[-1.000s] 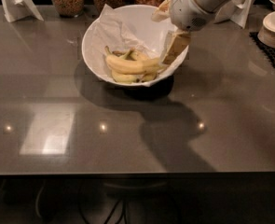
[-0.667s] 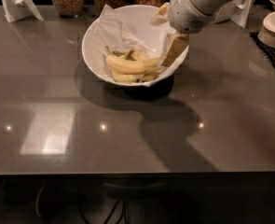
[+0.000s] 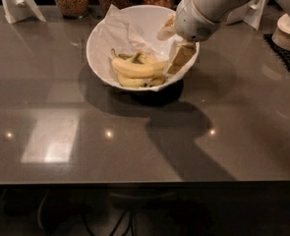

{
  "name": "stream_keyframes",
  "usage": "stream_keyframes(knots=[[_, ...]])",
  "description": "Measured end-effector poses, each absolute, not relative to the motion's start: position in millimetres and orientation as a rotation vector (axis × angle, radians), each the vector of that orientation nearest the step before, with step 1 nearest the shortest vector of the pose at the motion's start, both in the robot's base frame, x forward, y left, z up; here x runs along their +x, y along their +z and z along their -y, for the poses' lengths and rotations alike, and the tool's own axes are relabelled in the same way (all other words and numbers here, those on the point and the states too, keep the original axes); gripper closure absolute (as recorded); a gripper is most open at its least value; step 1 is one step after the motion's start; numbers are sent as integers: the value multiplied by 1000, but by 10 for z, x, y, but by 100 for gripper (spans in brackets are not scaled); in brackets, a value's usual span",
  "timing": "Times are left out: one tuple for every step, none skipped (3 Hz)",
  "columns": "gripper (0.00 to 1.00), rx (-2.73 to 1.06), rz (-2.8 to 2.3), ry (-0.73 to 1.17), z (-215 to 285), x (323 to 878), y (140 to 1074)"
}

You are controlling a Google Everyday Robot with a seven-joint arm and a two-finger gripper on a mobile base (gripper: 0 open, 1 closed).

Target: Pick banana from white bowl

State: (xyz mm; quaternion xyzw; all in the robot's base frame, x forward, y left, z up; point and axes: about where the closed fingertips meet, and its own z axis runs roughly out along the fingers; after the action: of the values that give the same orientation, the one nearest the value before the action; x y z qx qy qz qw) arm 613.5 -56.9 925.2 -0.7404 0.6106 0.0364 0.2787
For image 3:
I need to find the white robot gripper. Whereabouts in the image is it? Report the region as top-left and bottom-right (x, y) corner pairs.
(156, 0), (220, 75)

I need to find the yellow banana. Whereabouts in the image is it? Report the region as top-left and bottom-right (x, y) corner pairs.
(110, 48), (168, 87)
(111, 58), (167, 79)
(117, 74), (150, 89)

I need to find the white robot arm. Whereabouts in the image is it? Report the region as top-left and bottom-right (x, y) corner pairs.
(157, 0), (290, 75)

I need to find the white ceramic bowl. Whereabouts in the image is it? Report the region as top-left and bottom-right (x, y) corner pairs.
(86, 4), (201, 92)

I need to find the wooden bowl stack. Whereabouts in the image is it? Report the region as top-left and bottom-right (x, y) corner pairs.
(271, 14), (290, 51)

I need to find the white paper liner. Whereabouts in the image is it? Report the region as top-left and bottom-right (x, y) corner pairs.
(97, 4), (185, 92)

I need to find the right white paper stand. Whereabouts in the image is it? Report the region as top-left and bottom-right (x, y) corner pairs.
(225, 0), (267, 30)

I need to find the white paper stand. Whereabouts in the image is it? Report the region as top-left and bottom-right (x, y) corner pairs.
(2, 0), (45, 24)
(225, 0), (267, 30)

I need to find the black mesh mat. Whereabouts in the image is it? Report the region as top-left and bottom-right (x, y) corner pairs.
(263, 34), (290, 73)

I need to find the left white paper stand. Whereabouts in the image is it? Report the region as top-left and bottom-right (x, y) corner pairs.
(2, 0), (45, 24)

